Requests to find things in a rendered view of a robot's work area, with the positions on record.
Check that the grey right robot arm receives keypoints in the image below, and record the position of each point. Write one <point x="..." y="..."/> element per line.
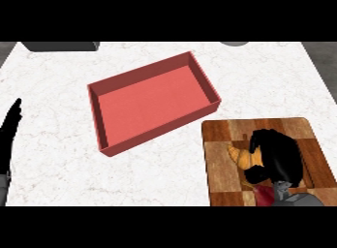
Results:
<point x="293" y="197"/>

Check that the dark red fruit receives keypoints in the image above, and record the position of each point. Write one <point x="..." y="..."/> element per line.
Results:
<point x="264" y="193"/>

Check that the golden brown croissant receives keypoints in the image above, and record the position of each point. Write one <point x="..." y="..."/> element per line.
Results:
<point x="245" y="158"/>

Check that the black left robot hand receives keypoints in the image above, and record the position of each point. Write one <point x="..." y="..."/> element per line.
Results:
<point x="3" y="142"/>

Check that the brown wooden cutting board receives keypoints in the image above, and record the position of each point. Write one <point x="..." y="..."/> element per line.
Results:
<point x="224" y="174"/>

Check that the grey round object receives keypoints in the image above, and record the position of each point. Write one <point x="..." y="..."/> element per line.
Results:
<point x="234" y="43"/>

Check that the red open box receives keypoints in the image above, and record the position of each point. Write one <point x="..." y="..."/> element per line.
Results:
<point x="152" y="101"/>

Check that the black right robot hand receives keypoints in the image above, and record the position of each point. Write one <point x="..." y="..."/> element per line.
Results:
<point x="280" y="155"/>

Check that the dark grey block appliance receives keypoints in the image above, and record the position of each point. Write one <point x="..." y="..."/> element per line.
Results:
<point x="61" y="46"/>

